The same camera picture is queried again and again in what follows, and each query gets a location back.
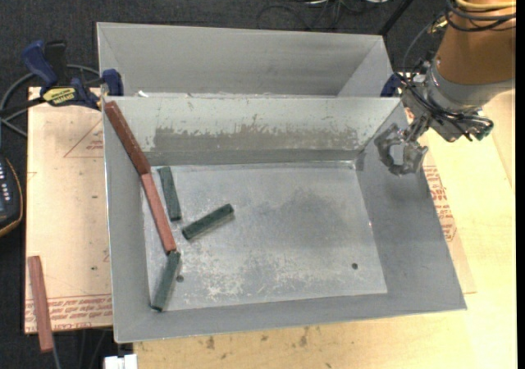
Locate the brown cardboard board red print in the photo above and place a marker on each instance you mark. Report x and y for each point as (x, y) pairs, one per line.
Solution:
(65, 195)

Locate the red-brown flat block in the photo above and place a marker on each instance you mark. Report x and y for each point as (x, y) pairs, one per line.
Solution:
(41, 306)
(159, 213)
(127, 138)

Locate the dark green flat block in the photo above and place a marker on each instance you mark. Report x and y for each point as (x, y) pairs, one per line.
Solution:
(170, 193)
(208, 221)
(166, 281)

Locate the grey metal bin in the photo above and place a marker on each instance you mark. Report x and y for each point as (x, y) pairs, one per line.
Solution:
(266, 215)

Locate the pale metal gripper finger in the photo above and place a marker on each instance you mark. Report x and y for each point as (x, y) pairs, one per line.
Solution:
(385, 144)
(414, 158)

